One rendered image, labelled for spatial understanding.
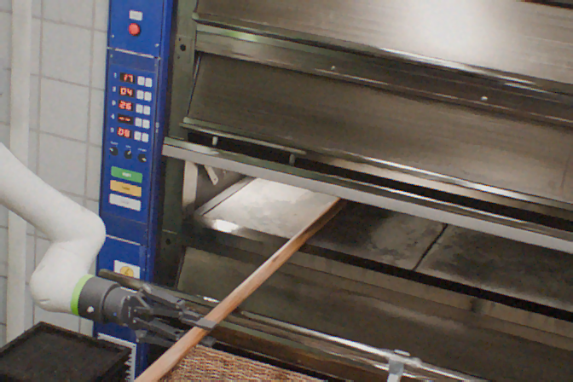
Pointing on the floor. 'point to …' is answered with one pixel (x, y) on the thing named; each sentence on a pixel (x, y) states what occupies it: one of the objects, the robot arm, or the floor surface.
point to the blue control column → (118, 224)
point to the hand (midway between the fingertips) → (199, 330)
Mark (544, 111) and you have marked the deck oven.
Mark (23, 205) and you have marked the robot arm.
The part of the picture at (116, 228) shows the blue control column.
